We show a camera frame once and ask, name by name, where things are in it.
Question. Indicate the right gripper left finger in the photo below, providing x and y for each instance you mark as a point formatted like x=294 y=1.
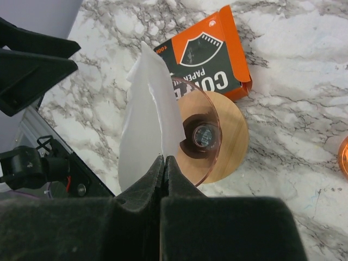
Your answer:
x=125 y=227

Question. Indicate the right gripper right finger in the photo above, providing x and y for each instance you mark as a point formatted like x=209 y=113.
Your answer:
x=196 y=227

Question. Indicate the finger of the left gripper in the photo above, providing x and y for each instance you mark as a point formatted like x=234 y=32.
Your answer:
x=25 y=77

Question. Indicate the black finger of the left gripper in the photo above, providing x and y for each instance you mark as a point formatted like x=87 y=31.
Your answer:
x=23 y=40

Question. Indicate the white paper coffee filter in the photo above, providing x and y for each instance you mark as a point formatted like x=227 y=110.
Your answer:
x=152 y=125

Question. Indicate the orange coffee filter box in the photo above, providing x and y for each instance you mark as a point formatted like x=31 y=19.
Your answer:
x=210 y=55

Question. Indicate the pink plastic dripper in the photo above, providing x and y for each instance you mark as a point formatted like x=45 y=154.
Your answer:
x=198 y=152

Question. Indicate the orange glass carafe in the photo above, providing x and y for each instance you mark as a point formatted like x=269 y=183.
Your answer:
x=342 y=157

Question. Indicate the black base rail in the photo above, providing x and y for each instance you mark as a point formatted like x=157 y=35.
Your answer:
x=50 y=162

